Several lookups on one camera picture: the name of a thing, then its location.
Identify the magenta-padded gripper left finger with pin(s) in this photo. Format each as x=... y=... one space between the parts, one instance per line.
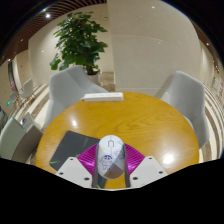
x=75 y=170

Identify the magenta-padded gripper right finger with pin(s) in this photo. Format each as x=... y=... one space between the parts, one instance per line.
x=146 y=168

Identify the white cartoon-print computer mouse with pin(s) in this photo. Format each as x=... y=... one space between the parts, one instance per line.
x=110 y=156

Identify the black mouse pad green lines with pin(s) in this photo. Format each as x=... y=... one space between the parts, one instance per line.
x=71 y=146

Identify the grey-green upholstered armchair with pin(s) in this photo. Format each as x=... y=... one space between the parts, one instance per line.
x=16 y=140

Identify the white power strip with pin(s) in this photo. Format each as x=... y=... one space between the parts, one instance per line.
x=103 y=97

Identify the light grey shell chair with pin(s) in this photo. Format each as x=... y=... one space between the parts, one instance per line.
x=68 y=90
x=186 y=100

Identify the small white lounge chair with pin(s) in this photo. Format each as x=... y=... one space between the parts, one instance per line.
x=26 y=88

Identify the green leafy potted plant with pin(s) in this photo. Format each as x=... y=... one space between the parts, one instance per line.
x=80 y=40

